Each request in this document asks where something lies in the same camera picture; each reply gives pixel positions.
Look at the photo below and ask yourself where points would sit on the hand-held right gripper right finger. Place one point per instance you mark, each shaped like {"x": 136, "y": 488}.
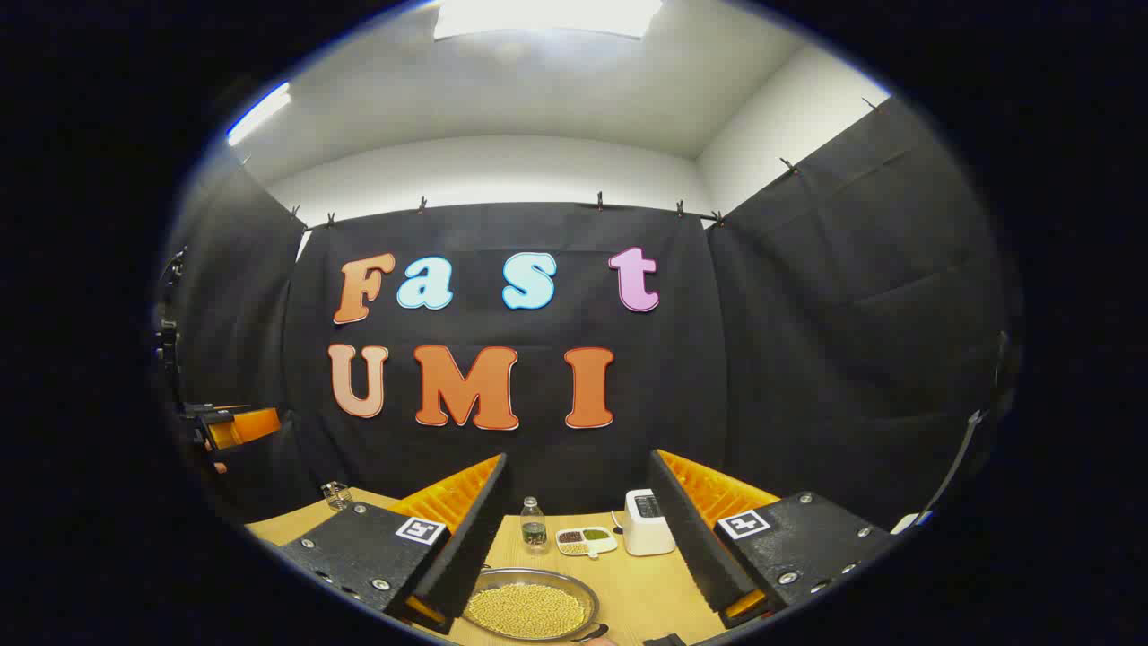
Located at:
{"x": 686, "y": 529}

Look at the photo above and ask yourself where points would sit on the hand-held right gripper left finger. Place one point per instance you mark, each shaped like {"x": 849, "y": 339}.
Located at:
{"x": 480, "y": 520}

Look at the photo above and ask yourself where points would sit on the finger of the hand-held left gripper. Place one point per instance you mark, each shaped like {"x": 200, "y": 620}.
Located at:
{"x": 251, "y": 424}

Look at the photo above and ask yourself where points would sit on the steel pot with soybeans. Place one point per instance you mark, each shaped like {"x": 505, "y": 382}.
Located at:
{"x": 529, "y": 610}

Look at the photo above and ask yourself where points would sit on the white toaster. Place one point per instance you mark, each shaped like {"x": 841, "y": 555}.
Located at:
{"x": 647, "y": 531}

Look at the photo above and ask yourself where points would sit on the clear plastic water bottle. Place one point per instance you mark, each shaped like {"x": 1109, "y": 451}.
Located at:
{"x": 534, "y": 531}

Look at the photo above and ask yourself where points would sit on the white divided bean dish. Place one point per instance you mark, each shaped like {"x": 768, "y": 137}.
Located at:
{"x": 587, "y": 540}

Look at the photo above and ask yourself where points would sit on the ceiling light strip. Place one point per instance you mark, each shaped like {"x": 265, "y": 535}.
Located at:
{"x": 258, "y": 113}

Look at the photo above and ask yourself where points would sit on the ceiling light panel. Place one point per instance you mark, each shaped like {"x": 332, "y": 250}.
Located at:
{"x": 547, "y": 16}

